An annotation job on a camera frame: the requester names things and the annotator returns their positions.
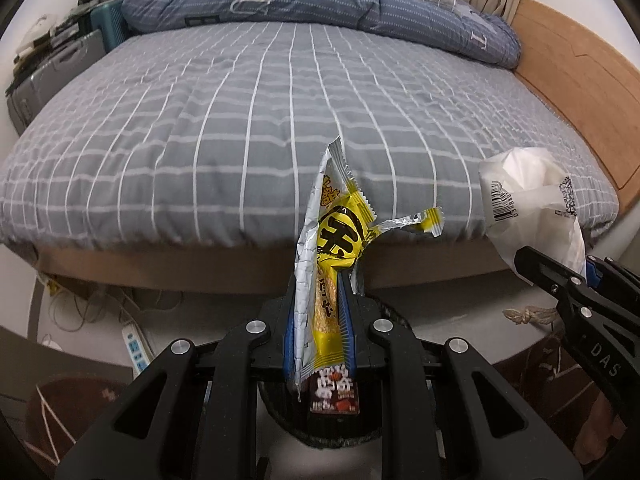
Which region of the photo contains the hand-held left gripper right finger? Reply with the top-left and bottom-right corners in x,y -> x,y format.
337,272 -> 583,480

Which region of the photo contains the white plastic bag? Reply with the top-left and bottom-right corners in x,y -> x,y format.
477,146 -> 588,281

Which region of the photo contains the yellow silver snack wrapper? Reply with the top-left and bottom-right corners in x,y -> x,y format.
292,135 -> 446,401

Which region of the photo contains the brown patterned rug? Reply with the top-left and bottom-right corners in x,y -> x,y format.
25,377 -> 136,480
495,335 -> 640,480

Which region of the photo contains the teal storage box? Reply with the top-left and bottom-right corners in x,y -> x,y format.
90,0 -> 132,53

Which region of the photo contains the white power strip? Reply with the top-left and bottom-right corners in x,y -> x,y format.
122,322 -> 151,376

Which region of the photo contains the brown cookie box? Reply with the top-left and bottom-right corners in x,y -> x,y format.
309,365 -> 361,416

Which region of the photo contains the person's right hand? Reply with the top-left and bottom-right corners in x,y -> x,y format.
582,387 -> 628,466

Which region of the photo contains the pile of dark items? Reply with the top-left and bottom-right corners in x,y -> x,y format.
10,0 -> 126,81

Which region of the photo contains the beige knotted rope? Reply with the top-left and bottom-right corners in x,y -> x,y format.
502,306 -> 557,329

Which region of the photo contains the blue striped quilt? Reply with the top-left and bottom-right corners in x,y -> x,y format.
121,0 -> 522,70

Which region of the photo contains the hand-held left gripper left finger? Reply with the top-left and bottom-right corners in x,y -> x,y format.
55,280 -> 300,480

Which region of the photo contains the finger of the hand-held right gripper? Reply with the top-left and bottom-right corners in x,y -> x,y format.
585,256 -> 640,311
514,245 -> 588,308

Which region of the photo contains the wooden bed headboard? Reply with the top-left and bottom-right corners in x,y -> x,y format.
510,0 -> 640,206

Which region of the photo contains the grey checked bed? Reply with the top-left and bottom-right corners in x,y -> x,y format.
0,20 -> 621,293

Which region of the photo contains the grey suitcase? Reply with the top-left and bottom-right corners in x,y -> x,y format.
6,30 -> 108,136

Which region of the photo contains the tangle of floor cables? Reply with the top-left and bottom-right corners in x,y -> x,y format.
37,280 -> 186,341

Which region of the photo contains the black trash bin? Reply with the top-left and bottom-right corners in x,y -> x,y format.
257,295 -> 416,448

